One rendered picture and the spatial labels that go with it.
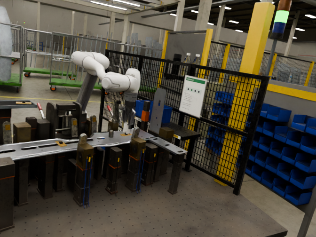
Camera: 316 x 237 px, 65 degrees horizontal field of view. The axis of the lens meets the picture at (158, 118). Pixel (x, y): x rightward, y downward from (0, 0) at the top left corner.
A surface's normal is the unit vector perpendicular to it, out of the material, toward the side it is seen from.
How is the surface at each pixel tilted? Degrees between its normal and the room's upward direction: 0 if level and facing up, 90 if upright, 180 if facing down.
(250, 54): 90
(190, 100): 90
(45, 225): 0
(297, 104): 90
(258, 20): 90
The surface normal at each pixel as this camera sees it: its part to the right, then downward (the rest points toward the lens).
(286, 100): -0.89, -0.02
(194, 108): -0.72, 0.07
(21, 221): 0.15, -0.96
